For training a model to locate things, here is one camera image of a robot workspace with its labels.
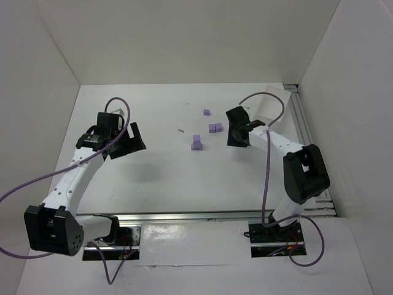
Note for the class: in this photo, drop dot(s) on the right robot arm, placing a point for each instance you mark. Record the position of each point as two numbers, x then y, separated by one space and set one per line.
275 145

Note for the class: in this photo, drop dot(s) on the aluminium rail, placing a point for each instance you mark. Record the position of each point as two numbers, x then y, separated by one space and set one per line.
254 216
305 174

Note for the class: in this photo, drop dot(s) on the aluminium rail right side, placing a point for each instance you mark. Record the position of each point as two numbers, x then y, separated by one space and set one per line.
305 174

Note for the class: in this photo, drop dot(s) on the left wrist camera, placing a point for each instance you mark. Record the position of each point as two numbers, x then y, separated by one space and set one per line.
118 111

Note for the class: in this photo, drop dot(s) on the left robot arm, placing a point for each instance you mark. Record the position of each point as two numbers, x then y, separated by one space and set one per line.
53 225

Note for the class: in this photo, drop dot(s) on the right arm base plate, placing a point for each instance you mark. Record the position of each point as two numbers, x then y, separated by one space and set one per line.
276 241

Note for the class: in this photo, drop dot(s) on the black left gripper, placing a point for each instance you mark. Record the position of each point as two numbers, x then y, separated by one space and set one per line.
129 142

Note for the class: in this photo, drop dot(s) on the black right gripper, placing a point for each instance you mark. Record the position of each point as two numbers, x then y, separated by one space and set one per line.
233 128

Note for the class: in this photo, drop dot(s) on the aluminium rail front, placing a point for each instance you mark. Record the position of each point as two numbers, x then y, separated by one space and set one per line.
254 216

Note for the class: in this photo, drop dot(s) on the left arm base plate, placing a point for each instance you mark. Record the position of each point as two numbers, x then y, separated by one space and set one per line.
126 242

